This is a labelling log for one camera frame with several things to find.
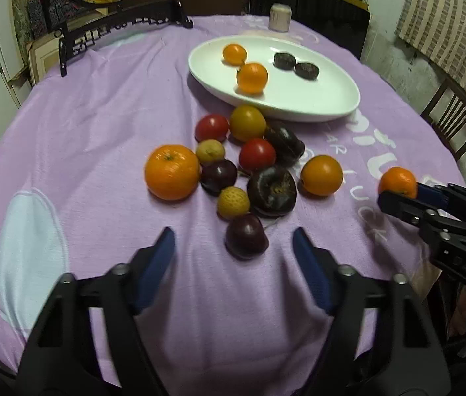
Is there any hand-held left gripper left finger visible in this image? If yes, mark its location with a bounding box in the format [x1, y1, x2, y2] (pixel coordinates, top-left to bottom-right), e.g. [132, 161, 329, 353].
[16, 227, 176, 396]

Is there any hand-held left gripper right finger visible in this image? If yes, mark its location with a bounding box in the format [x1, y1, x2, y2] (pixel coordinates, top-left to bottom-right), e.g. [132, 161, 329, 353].
[293, 228, 452, 396]

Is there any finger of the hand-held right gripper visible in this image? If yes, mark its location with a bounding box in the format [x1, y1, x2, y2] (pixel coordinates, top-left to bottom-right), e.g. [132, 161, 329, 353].
[377, 190, 440, 228]
[416, 183, 466, 218]

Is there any small orange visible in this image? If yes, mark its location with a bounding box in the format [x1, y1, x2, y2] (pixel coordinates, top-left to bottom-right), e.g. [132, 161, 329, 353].
[378, 167, 418, 199]
[222, 44, 247, 66]
[236, 63, 269, 95]

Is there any dark red plum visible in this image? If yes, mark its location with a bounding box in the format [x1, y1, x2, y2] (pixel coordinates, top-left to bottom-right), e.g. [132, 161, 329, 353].
[199, 159, 239, 196]
[225, 213, 269, 260]

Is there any white oval plate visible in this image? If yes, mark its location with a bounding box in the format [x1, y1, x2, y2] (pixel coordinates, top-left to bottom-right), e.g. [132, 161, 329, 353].
[188, 35, 361, 123]

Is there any wooden chair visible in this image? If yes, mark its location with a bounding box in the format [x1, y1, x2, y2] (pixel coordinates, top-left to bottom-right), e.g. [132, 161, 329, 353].
[421, 78, 466, 161]

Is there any large dark purple plum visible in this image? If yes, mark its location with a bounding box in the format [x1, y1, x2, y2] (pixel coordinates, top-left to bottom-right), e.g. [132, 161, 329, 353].
[246, 166, 298, 218]

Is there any medium orange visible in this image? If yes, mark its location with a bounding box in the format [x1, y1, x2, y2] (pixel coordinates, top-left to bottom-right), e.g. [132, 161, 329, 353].
[300, 154, 344, 197]

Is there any large orange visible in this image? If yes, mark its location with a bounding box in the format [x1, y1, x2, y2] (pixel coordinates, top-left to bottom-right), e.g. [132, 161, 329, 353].
[144, 144, 200, 201]

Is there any small yellow fruit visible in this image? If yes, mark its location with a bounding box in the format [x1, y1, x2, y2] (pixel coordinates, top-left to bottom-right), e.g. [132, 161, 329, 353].
[195, 140, 226, 166]
[217, 186, 251, 220]

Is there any purple tablecloth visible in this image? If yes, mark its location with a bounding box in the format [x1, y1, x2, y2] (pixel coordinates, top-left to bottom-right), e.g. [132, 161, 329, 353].
[0, 14, 466, 388]

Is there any oblong dark purple plum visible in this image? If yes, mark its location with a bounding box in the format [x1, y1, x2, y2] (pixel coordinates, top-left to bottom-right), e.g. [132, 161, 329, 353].
[264, 125, 306, 168]

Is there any red tomato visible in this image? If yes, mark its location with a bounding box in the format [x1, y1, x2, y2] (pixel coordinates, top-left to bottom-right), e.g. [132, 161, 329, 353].
[194, 114, 230, 143]
[239, 138, 277, 171]

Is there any yellow-orange tomato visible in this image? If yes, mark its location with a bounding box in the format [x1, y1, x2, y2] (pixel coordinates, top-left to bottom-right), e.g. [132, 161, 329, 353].
[229, 105, 267, 142]

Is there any small dark fruit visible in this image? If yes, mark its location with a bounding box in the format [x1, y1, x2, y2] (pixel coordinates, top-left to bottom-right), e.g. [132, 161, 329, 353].
[273, 52, 297, 70]
[295, 62, 320, 80]

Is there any striped beige cloth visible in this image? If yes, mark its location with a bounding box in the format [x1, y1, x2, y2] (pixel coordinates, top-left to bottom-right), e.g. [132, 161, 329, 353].
[395, 0, 466, 121]

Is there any dark chair behind table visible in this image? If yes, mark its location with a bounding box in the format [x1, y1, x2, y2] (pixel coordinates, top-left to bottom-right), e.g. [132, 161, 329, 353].
[248, 0, 371, 60]

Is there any white cup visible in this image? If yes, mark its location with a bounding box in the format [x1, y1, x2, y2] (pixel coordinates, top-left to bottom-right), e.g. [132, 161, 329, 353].
[268, 3, 292, 33]

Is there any cardboard box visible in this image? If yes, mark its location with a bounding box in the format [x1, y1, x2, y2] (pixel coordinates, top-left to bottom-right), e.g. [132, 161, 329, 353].
[8, 29, 106, 87]

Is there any black wooden screen stand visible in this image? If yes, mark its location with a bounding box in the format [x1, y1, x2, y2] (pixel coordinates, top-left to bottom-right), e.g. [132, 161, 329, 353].
[37, 0, 194, 77]

